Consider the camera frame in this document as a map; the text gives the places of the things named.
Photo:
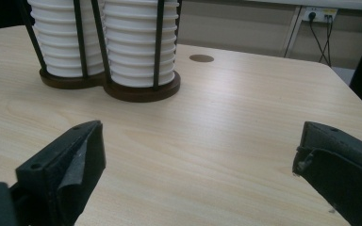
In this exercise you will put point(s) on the tall stack of white cups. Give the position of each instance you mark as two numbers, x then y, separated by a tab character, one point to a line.
132	44

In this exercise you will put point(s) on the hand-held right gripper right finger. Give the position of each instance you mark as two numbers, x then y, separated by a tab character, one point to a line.
342	175

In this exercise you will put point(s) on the white wall socket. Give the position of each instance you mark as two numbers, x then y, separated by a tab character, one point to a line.
319	12

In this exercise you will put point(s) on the short stack of white cups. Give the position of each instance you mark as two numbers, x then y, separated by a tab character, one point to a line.
59	40

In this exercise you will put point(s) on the dark wooden cup holder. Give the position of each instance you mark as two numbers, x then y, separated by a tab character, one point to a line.
141	94

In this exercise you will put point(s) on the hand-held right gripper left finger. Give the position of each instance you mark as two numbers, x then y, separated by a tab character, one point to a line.
47	175

